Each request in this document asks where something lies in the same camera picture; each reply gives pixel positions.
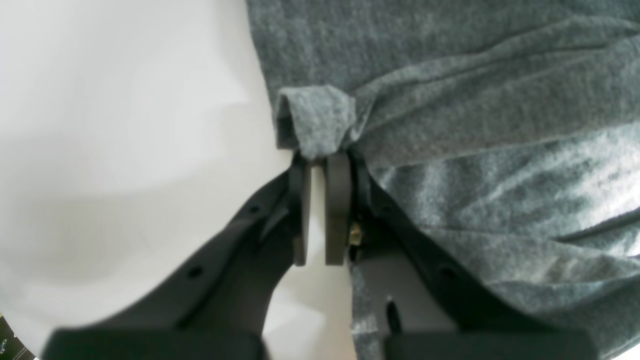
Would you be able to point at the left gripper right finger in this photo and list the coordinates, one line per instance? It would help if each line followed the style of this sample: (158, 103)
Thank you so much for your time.
(426, 305)

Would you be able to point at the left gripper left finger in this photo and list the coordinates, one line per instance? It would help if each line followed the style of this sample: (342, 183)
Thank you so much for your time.
(214, 306)

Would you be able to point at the grey t-shirt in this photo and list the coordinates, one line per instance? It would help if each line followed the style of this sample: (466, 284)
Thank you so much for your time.
(508, 130)

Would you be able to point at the dark box with print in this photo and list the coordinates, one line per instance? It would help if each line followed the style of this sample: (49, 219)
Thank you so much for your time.
(11, 347)

